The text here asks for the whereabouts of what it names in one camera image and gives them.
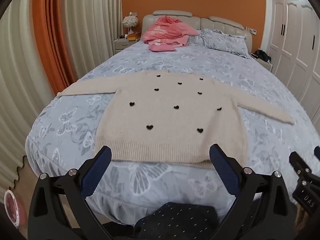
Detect white wardrobe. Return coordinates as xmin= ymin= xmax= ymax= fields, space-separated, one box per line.
xmin=268 ymin=0 xmax=319 ymax=119

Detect orange box on nightstand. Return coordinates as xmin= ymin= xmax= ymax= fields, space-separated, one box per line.
xmin=127 ymin=32 xmax=141 ymax=41

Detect beige sweater with black hearts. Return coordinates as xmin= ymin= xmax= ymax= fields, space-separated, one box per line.
xmin=61 ymin=70 xmax=294 ymax=167

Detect beige pleated curtain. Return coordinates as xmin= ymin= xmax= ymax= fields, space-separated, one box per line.
xmin=1 ymin=0 xmax=123 ymax=194

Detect blue floral pillow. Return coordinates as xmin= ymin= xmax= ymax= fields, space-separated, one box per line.
xmin=187 ymin=29 xmax=250 ymax=59

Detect white bedside table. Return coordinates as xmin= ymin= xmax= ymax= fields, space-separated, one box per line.
xmin=114 ymin=38 xmax=140 ymax=54

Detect orange curtain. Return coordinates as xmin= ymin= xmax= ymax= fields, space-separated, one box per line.
xmin=31 ymin=0 xmax=76 ymax=94

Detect beige padded headboard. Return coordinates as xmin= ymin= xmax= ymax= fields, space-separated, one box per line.
xmin=142 ymin=10 xmax=253 ymax=53

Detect red round disc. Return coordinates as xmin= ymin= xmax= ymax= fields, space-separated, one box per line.
xmin=4 ymin=190 xmax=26 ymax=228

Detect dark dotted trousers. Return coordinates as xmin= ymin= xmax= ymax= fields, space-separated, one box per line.
xmin=134 ymin=202 xmax=219 ymax=239

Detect blue butterfly bedspread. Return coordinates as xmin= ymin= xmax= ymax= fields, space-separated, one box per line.
xmin=25 ymin=42 xmax=319 ymax=225

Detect black items on nightstand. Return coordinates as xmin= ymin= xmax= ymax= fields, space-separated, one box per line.
xmin=251 ymin=49 xmax=271 ymax=63

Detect right bedside table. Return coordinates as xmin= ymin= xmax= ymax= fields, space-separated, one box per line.
xmin=251 ymin=54 xmax=273 ymax=72

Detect pink garment on bed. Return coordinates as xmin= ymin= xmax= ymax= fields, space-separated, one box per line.
xmin=141 ymin=16 xmax=199 ymax=52

